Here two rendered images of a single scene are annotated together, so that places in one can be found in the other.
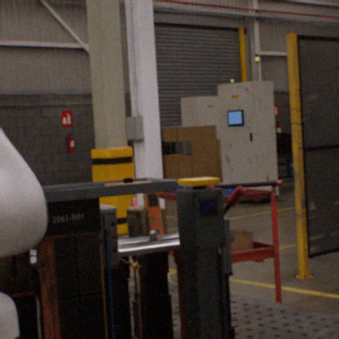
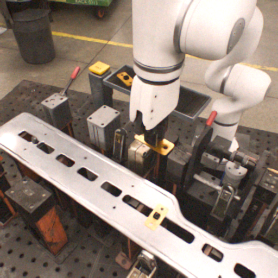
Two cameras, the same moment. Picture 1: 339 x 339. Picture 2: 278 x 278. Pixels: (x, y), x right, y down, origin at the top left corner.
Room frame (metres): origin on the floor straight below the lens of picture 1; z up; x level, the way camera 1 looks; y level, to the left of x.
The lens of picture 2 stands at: (1.71, 0.86, 1.74)
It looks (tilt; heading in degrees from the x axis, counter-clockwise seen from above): 46 degrees down; 239
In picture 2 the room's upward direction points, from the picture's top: straight up
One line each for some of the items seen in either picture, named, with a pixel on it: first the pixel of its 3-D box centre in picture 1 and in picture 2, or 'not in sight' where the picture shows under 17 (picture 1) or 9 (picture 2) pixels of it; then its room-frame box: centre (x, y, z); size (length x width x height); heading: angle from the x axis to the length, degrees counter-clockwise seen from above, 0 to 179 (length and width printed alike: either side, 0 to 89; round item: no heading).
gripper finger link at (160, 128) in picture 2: not in sight; (161, 122); (1.44, 0.50, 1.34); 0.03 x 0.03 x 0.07; 20
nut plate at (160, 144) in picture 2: not in sight; (153, 139); (1.47, 0.51, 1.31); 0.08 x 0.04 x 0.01; 110
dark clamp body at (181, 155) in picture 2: not in sight; (177, 187); (1.29, 0.42, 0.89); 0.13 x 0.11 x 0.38; 24
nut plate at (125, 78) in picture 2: (128, 181); (126, 77); (1.30, 0.07, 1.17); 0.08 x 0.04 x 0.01; 93
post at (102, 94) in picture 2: (206, 304); (105, 113); (1.35, -0.06, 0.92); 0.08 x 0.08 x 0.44; 24
